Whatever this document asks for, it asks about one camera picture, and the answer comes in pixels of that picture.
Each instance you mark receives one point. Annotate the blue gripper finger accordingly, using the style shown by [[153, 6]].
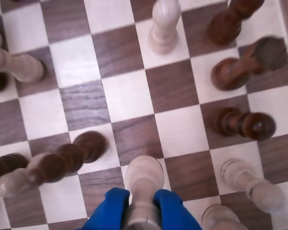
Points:
[[172, 210], [110, 210]]

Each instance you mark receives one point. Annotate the light wooden rook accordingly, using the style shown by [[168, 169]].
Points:
[[144, 177]]

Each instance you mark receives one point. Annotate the light wooden knight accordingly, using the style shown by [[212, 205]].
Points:
[[218, 218]]

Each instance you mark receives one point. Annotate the light wooden pawn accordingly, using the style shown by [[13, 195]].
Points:
[[240, 175], [9, 183], [163, 31], [24, 68]]

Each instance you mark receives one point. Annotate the dark wooden knight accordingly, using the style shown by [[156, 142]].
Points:
[[4, 163]]

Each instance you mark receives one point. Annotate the wooden chessboard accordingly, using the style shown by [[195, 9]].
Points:
[[124, 95]]

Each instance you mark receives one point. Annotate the dark wooden rook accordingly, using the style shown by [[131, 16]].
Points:
[[228, 74]]

